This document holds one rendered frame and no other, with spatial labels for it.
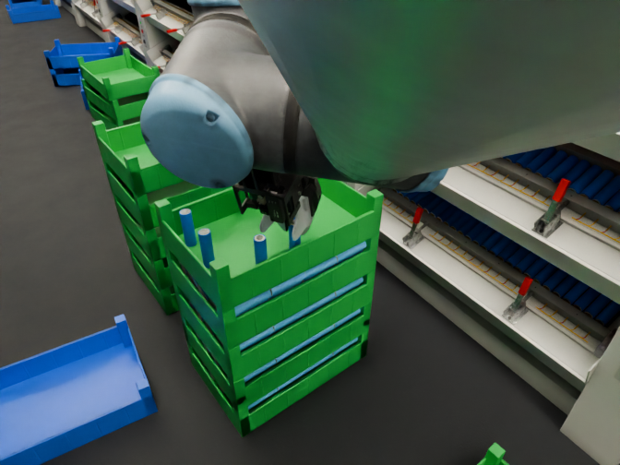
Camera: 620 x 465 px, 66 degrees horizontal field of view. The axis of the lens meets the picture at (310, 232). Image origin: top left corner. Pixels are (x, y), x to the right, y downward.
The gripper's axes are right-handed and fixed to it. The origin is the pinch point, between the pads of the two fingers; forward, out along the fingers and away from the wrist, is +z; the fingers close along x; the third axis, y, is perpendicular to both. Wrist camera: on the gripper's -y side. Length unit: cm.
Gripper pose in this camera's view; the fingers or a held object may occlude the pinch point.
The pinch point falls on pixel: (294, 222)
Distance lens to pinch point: 72.0
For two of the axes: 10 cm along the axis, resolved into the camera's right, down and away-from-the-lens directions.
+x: 9.2, 2.3, -3.1
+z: 1.0, 6.3, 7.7
